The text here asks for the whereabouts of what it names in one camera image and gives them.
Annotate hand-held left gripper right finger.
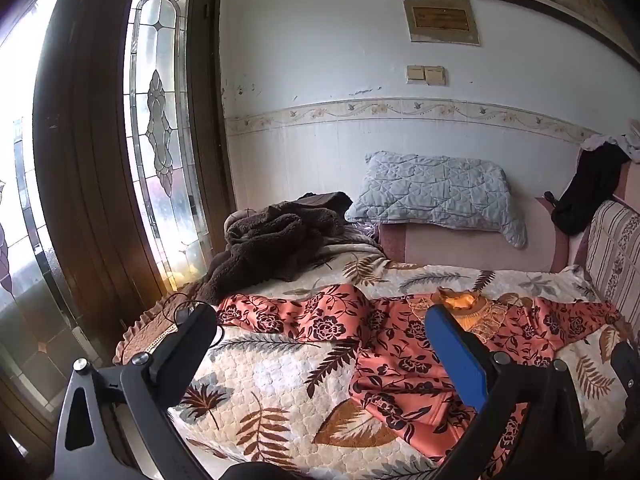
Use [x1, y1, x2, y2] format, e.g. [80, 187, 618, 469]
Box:
[424, 304, 604, 480]

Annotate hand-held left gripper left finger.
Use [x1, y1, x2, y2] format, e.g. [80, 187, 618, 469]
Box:
[52, 304, 219, 480]

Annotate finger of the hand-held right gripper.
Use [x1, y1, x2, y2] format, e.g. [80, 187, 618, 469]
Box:
[611, 341, 640, 442]

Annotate orange floral garment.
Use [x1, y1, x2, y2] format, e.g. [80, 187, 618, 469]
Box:
[217, 284, 623, 466]

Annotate white and pink clothes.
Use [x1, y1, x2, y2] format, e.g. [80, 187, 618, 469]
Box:
[580, 119, 640, 163]

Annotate brown frilled cushion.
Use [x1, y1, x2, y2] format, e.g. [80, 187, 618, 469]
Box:
[113, 300, 211, 366]

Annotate leaf print blanket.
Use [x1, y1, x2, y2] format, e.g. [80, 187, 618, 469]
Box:
[117, 242, 632, 480]

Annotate pink mattress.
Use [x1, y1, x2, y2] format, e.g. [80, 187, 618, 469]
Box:
[377, 146, 640, 322]

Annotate brown fleece blanket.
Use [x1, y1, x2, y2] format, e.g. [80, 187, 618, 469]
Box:
[202, 191, 354, 306]

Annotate striped sofa cover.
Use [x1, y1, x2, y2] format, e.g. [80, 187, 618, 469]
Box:
[582, 200, 640, 319]

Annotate purple patterned cloth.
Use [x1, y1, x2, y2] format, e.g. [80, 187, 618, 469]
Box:
[344, 224, 383, 253]

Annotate grey quilted pillow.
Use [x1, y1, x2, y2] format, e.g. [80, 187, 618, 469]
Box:
[345, 150, 528, 250]

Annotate black garment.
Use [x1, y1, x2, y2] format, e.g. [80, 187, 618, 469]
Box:
[545, 142, 632, 236]

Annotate wooden door with leaded glass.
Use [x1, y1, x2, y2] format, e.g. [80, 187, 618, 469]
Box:
[32, 0, 237, 376]
[0, 0, 101, 461]

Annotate black cable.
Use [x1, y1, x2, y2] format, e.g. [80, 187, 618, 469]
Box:
[159, 292, 224, 347]

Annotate framed wall plaque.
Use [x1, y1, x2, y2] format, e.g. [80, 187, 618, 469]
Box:
[402, 0, 482, 47]

